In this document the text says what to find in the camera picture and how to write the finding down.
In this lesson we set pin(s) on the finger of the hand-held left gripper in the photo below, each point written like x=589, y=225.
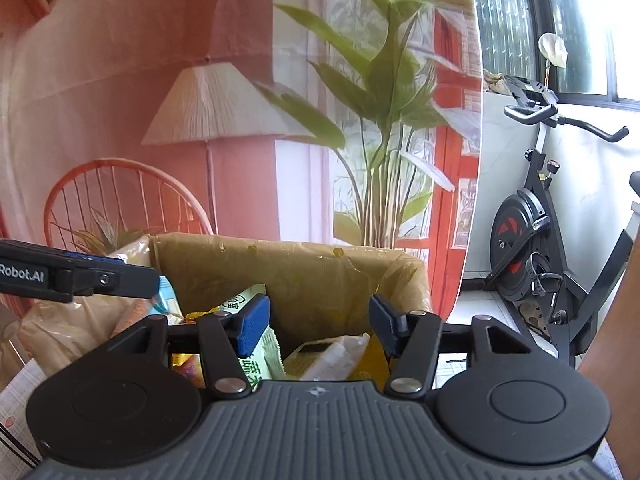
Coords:
x=125, y=280

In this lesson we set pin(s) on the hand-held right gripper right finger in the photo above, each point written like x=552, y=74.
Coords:
x=382, y=327

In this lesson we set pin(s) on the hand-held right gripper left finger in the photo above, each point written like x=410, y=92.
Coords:
x=252, y=327

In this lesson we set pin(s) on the green snack packet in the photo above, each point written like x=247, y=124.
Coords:
x=270, y=355

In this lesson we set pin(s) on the plastic-lined cardboard box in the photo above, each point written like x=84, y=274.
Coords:
x=310, y=280

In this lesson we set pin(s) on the light blue snack packet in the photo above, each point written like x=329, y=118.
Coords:
x=167, y=300

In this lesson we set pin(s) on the white snack packet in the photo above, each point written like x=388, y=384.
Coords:
x=325, y=360

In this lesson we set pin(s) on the beige plastic bag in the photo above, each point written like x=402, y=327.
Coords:
x=65, y=325

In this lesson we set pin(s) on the yellow purple snack packet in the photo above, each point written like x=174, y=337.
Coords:
x=182, y=360

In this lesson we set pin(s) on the black exercise bike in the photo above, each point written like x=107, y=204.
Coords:
x=515, y=240

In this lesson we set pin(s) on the brown wooden board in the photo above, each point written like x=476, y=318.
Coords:
x=620, y=360

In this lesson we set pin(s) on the printed backdrop cloth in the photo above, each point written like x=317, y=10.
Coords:
x=125, y=35

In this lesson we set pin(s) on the white cloth on rod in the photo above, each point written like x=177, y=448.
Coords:
x=552, y=49

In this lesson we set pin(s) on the dark-framed window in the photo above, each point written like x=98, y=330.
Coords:
x=500, y=20

